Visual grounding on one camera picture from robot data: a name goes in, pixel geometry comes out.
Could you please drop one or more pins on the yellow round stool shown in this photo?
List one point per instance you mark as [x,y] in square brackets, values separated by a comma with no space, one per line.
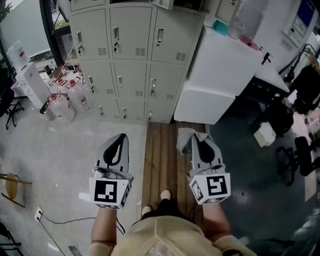
[11,186]

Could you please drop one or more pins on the person's beige shoe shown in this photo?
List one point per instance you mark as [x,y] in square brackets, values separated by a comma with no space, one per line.
[165,194]
[147,210]

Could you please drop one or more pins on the pink item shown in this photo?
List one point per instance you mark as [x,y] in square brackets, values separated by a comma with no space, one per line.
[248,41]

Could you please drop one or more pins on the brown cardboard box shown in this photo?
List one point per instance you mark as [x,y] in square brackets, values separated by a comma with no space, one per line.
[58,72]

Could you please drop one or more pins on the white floor power socket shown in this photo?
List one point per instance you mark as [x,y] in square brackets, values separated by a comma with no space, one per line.
[38,213]

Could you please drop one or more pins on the person's right forearm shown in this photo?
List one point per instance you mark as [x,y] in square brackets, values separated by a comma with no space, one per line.
[215,220]

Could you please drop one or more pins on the clear dispenser water bottle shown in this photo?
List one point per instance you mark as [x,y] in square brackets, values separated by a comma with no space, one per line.
[17,55]

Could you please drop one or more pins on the clear water jug red cap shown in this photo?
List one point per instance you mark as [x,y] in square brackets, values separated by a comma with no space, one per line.
[62,110]
[78,97]
[60,83]

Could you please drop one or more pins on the white machine with blue screen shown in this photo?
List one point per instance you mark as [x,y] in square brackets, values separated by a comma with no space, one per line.
[303,15]

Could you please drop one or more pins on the low white foam box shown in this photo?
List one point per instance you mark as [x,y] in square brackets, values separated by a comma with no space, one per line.
[200,107]

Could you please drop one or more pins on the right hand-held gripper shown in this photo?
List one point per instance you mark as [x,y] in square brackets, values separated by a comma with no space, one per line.
[215,186]

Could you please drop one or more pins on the teal plastic container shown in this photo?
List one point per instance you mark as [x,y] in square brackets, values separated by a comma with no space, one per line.
[221,27]

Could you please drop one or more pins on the black office chair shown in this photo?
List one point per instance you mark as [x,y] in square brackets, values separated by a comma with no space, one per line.
[303,155]
[7,100]

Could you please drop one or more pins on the black clamp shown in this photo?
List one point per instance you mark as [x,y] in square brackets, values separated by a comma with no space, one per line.
[267,58]

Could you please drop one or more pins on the beige metal locker door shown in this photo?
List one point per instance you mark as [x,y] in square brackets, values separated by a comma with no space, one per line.
[180,32]

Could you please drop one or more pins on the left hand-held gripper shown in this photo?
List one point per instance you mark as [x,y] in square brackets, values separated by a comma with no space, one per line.
[105,191]

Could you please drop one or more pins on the black wrist device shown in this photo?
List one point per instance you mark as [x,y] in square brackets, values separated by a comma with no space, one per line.
[231,253]

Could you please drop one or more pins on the white table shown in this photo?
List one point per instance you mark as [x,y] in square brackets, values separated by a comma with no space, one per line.
[272,77]

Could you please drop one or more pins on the person's right beige shoe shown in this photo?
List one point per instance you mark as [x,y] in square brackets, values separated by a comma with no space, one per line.
[165,194]

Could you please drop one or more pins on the brown wooden slat platform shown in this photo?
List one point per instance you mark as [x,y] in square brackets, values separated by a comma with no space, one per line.
[155,162]

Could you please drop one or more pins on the person's cream sweater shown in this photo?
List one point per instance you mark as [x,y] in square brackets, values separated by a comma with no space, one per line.
[162,237]

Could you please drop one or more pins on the person's black trousers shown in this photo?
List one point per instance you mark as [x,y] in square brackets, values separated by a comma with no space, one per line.
[167,208]

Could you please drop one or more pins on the white water dispenser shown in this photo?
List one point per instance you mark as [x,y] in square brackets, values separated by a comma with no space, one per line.
[32,85]

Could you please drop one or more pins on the grey metal locker cabinet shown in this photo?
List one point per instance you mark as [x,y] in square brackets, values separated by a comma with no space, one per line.
[130,80]

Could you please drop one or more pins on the person's left beige shoe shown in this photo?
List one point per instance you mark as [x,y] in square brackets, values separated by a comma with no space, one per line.
[147,210]

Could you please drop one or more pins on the person's left forearm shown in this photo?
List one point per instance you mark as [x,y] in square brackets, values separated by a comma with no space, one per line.
[103,225]

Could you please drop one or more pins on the black bag on chair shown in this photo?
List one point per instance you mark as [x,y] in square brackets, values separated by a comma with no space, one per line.
[307,87]

